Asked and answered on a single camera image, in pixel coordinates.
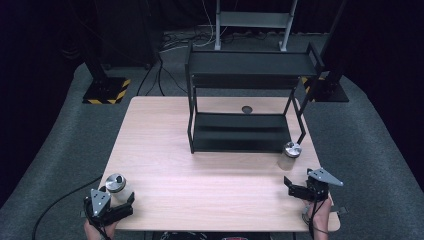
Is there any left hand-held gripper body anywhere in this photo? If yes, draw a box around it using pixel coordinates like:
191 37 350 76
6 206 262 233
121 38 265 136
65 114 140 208
83 187 135 228

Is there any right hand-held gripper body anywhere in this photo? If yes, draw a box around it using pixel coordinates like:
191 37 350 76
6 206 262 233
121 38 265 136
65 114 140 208
299 167 344 203

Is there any glass jar with white powder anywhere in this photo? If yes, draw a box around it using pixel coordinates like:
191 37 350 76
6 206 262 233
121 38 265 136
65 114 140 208
105 173 134 208

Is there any glass jar with beige powder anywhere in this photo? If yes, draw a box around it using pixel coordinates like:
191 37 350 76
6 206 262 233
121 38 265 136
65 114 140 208
277 141 303 172

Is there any black two-tier metal rack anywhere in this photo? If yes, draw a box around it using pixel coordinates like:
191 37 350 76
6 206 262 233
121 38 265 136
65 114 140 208
184 41 326 155

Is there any person's right hand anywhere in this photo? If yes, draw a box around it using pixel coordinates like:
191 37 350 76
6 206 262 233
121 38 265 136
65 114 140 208
302 197 334 232

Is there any person's left hand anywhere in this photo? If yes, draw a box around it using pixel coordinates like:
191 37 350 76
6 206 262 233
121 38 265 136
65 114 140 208
83 219 118 240

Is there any black stand with striped base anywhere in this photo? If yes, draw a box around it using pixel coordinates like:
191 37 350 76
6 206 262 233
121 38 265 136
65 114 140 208
81 49 132 105
301 0 350 103

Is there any grey metal stand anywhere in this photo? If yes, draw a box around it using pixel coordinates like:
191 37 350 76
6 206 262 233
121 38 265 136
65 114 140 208
214 0 299 53

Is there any left hand-held gripper cable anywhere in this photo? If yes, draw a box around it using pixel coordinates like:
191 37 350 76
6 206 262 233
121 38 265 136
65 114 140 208
84 197 113 240

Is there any hand-held gripper cable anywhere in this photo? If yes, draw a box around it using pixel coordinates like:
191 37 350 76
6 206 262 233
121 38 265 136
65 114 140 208
301 199 331 240
84 197 113 240

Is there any right hand-held gripper cable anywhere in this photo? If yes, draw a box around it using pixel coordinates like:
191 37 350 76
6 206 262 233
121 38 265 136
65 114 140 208
301 199 331 240

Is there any thick black floor cable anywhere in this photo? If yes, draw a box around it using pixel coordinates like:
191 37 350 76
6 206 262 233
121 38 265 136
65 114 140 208
31 174 104 240

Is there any thin black floor cable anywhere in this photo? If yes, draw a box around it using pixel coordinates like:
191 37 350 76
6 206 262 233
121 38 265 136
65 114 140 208
136 63 157 97
156 54 167 98

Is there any white floor cable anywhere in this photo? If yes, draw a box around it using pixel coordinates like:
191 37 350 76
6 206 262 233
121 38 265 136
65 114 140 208
159 0 228 54

